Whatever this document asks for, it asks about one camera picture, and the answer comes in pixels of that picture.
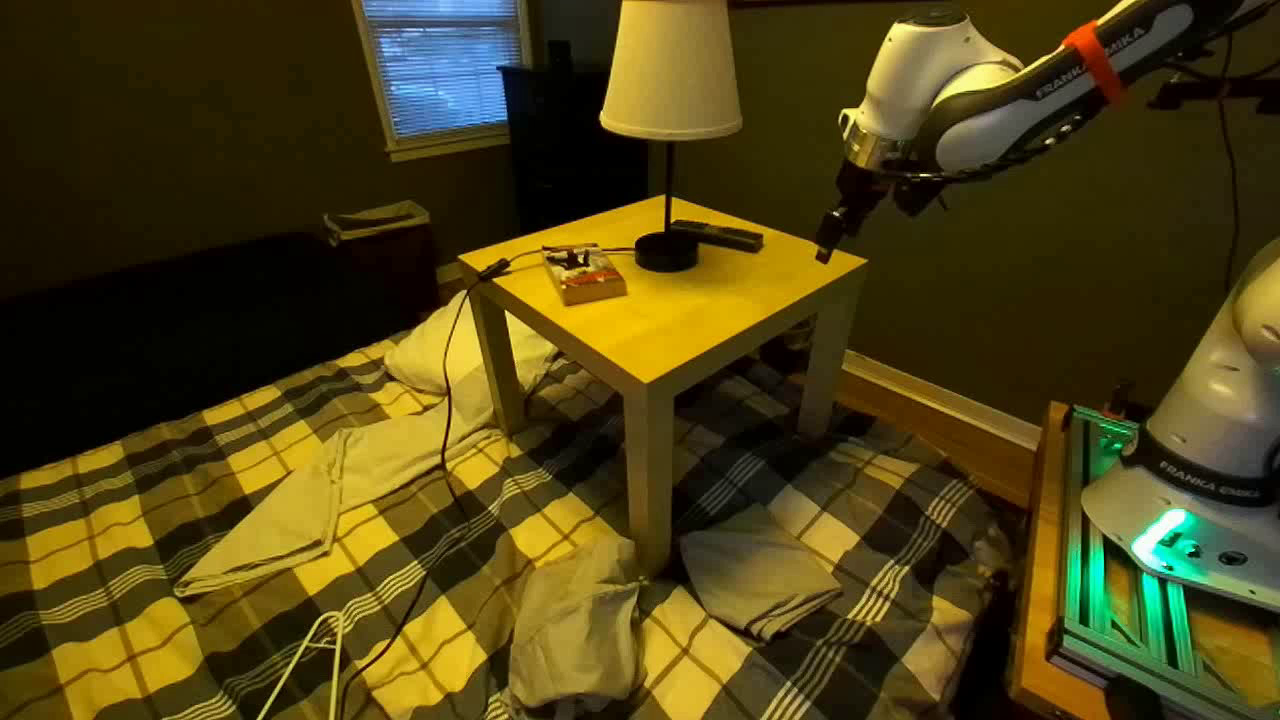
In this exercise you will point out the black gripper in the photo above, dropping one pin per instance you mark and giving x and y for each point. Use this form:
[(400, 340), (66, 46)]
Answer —
[(858, 194)]

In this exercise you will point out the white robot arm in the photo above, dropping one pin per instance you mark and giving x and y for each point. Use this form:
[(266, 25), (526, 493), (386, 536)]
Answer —
[(1194, 499)]

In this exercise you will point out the table lamp with white shade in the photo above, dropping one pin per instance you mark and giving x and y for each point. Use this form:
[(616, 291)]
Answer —
[(675, 75)]

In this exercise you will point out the black remote control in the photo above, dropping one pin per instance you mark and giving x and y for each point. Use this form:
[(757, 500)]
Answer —
[(723, 237)]

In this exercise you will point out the light wooden side table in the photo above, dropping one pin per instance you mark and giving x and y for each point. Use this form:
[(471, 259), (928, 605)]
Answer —
[(663, 339)]

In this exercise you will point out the small orange box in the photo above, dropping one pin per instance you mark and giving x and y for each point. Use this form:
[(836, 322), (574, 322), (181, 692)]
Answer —
[(595, 280)]

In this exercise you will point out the dark dresser by window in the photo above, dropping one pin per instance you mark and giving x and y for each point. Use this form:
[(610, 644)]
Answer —
[(560, 161)]

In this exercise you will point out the grey cloth front right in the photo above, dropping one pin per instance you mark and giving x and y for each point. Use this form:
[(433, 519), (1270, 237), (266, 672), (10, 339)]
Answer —
[(754, 575)]

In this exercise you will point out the grey cloth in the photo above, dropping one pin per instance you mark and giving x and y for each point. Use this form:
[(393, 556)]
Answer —
[(754, 575), (574, 628)]

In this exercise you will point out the white pillow under table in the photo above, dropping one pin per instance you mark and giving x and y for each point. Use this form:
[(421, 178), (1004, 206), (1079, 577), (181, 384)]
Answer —
[(440, 352)]

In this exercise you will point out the folded cloth on couch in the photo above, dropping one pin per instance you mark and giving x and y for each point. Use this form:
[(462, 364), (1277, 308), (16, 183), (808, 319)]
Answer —
[(372, 220)]

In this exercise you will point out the grey cloth front centre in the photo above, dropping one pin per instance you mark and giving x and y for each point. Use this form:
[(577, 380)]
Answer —
[(574, 628)]

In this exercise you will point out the robot mounting stand green lit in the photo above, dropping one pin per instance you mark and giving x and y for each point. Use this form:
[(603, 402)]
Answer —
[(1107, 643)]

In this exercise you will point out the plaid yellow black blanket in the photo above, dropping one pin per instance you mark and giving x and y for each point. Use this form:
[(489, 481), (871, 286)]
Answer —
[(410, 609)]

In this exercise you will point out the beige cloth left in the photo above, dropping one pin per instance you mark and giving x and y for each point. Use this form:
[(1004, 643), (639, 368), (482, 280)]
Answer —
[(357, 464)]

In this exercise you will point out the dark couch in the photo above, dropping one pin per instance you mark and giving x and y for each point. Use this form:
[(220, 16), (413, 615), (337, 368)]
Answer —
[(114, 352)]

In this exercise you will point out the wooden bed frame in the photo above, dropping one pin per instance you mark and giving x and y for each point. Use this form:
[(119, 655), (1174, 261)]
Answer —
[(996, 448)]

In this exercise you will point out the window with white frame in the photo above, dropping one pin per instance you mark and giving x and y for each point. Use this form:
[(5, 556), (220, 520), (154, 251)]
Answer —
[(436, 71)]

